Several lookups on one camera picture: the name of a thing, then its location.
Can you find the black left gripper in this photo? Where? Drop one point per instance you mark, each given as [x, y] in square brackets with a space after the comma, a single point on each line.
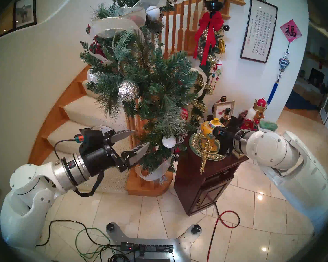
[98, 160]

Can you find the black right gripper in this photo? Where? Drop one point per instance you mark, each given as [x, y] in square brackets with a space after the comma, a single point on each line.
[228, 146]

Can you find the gold glitter reindeer ornament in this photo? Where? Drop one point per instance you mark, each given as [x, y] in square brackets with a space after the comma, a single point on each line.
[205, 157]

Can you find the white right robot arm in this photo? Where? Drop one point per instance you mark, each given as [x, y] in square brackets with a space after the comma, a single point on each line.
[270, 149]

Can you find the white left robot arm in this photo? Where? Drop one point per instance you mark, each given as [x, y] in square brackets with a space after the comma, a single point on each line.
[30, 182]

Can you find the white glitter ball ornament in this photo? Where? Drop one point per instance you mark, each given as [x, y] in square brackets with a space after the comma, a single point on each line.
[169, 141]
[153, 13]

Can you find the silver faceted ball ornament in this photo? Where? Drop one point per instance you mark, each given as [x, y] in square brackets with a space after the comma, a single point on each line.
[128, 90]

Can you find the red ball ornament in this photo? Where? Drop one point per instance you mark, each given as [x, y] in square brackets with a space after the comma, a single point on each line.
[183, 114]

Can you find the gold bell ornament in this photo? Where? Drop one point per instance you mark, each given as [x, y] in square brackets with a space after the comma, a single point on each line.
[221, 45]

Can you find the yellow porcelain lidded jar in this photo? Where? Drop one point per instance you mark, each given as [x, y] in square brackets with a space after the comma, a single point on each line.
[207, 127]

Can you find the small black nutcracker figurine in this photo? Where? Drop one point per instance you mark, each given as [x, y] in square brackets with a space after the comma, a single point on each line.
[227, 114]

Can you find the ornate decorative plate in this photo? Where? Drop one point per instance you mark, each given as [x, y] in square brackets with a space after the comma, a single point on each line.
[195, 146]

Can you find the dark red lidded jar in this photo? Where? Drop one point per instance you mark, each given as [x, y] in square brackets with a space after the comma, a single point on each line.
[243, 116]

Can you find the green jade carving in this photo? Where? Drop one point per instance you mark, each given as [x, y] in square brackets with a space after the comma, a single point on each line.
[269, 125]

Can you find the frosted pine cone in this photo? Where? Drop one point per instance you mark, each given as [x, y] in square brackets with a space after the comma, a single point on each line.
[181, 137]

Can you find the green gold tinsel garland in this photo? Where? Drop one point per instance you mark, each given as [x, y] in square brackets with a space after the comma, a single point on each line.
[201, 107]

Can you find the dark slender vase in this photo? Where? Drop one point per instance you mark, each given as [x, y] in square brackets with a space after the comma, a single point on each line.
[224, 98]

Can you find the dark wooden cabinet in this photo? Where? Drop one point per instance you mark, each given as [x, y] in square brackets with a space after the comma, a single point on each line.
[202, 187]

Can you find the tall red nutcracker figurine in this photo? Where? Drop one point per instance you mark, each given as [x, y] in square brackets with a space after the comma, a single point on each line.
[259, 107]

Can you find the carpeted wooden staircase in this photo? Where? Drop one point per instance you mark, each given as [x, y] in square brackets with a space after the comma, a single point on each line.
[82, 111]

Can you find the green pine garland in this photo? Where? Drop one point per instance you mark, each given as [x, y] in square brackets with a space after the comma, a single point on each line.
[158, 81]

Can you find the dark blue rug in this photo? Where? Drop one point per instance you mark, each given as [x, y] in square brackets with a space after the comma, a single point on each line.
[298, 101]

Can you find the blue vase charm with tassel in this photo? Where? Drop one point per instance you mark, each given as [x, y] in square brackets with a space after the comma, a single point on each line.
[284, 64]

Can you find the red berry sprig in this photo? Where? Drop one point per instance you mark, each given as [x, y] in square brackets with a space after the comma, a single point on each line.
[97, 49]

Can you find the black power strip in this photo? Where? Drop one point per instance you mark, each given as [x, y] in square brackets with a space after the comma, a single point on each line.
[153, 247]

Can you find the black fireplace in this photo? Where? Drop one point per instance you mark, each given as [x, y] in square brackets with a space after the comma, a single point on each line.
[316, 78]

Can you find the framed calligraphy scroll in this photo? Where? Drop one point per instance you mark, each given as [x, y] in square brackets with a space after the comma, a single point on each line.
[258, 29]

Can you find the red velvet bow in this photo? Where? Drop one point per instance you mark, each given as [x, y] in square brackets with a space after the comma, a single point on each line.
[209, 26]

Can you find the red diamond fu sign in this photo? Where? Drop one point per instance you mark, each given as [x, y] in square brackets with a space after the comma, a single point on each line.
[290, 30]

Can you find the framed horse picture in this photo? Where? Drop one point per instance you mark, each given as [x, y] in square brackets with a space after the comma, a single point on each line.
[24, 11]

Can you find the brown framed picture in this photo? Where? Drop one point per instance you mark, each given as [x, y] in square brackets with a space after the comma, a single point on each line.
[4, 21]

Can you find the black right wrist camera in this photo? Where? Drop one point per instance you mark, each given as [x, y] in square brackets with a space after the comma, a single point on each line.
[229, 130]

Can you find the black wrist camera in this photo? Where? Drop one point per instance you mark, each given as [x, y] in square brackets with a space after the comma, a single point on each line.
[91, 140]
[229, 130]

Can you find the small tabletop picture frame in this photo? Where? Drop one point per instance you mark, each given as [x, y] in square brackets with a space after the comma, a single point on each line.
[220, 110]

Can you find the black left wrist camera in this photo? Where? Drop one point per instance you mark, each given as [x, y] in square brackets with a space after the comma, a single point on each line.
[91, 140]

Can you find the black base plate knob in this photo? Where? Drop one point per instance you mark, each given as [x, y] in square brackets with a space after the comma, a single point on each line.
[110, 226]
[196, 229]

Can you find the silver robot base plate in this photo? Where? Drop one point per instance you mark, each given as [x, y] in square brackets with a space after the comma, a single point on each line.
[180, 242]

